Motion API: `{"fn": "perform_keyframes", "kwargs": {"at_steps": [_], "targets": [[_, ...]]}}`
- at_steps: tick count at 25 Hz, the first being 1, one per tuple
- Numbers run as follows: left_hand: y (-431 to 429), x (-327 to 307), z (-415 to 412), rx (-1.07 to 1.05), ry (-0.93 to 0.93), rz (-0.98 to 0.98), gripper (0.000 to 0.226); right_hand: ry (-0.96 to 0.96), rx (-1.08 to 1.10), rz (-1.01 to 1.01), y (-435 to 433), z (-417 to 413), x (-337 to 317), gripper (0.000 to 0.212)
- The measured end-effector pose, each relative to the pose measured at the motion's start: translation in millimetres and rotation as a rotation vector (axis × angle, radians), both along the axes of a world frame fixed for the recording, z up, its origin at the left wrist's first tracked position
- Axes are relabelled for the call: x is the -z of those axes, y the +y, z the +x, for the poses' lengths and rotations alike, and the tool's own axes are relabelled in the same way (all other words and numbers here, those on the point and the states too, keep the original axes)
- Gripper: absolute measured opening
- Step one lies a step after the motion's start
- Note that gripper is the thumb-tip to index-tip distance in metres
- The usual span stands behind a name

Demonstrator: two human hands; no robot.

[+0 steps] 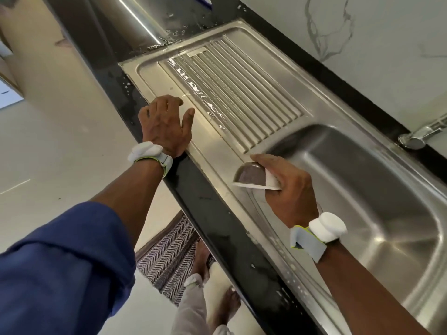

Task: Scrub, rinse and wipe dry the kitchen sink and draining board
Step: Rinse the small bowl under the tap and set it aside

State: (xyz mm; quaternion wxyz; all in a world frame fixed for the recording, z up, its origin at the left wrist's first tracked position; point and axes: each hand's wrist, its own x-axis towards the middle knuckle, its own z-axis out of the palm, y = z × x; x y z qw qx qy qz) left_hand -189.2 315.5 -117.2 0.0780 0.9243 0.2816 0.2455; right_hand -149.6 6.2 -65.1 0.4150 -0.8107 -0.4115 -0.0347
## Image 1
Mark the person's right forearm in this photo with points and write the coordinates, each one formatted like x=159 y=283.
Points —
x=370 y=293

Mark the stainless steel sink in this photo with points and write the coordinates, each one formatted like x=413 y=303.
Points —
x=370 y=205

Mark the chrome faucet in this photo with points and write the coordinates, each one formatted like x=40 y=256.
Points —
x=419 y=134

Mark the white left wrist tracker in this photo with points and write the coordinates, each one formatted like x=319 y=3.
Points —
x=148 y=153

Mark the person's left hand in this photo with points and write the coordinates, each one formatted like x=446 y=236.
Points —
x=166 y=125

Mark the person's left forearm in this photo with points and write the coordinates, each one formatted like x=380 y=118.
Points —
x=133 y=198

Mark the white bowl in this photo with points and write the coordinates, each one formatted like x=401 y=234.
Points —
x=251 y=176

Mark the striped floor mat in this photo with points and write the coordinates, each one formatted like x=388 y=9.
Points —
x=167 y=254

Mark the person's right foot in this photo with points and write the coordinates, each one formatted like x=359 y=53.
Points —
x=227 y=307

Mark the white cabinet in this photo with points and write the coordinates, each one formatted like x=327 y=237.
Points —
x=8 y=87

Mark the person's right hand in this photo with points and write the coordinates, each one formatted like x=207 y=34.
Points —
x=293 y=195

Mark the white trousers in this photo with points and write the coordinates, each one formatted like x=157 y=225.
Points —
x=192 y=310

